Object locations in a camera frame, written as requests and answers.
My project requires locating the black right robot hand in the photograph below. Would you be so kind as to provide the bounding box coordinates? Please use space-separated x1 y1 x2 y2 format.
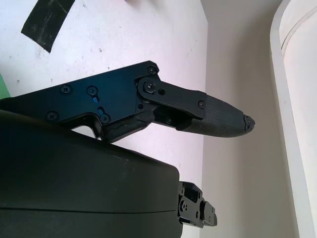
0 60 256 238

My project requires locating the green cube block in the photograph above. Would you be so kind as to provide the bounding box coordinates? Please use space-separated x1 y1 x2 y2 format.
0 73 10 99

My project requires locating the black tape strip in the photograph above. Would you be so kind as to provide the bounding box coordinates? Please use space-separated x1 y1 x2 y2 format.
21 0 75 53

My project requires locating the white rounded column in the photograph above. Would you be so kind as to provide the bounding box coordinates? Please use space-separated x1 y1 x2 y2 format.
269 0 317 238

